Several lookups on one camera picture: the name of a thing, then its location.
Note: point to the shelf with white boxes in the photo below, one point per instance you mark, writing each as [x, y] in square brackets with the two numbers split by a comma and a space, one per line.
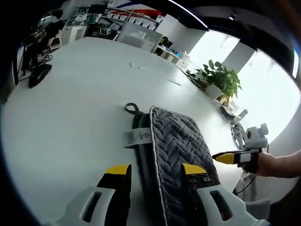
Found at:
[134, 20]

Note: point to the light grey chair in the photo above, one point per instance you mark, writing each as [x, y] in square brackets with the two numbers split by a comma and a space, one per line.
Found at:
[256, 203]

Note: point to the long ceiling light strip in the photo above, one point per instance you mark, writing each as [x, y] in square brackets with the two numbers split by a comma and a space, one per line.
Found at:
[190, 14]

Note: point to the white office chair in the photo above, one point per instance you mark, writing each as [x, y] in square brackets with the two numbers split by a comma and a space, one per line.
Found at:
[55, 42]

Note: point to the green potted plant white pot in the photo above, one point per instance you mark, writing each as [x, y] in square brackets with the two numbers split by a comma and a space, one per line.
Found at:
[223, 78]

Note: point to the person's right hand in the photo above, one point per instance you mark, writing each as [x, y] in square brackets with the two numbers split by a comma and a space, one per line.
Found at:
[269, 164]

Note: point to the grey partition panel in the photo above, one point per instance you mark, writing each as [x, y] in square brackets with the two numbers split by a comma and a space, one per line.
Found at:
[138, 37]

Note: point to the black computer mouse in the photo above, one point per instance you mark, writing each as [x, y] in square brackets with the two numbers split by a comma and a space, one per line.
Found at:
[40, 75]

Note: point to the ceiling spotlight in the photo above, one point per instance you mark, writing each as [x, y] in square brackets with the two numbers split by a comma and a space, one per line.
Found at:
[232, 16]

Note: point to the grey herringbone towel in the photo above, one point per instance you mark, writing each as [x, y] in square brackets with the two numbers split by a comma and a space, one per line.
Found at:
[178, 141]

